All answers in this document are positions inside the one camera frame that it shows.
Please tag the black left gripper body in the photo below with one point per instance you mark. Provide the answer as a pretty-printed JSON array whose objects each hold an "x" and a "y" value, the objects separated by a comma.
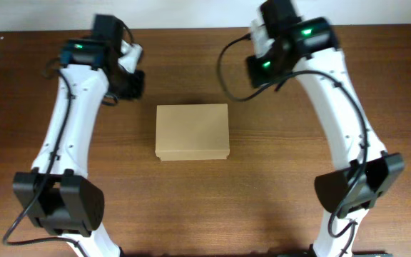
[{"x": 126, "y": 84}]

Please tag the brown cardboard box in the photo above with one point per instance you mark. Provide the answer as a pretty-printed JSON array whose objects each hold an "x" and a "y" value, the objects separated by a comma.
[{"x": 192, "y": 132}]

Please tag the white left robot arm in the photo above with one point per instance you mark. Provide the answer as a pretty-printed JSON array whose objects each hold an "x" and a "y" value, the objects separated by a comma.
[{"x": 56, "y": 195}]

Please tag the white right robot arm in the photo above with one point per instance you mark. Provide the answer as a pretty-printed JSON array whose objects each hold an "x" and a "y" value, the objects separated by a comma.
[{"x": 289, "y": 47}]

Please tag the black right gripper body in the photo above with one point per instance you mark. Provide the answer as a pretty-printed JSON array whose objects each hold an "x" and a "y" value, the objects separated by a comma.
[{"x": 270, "y": 68}]

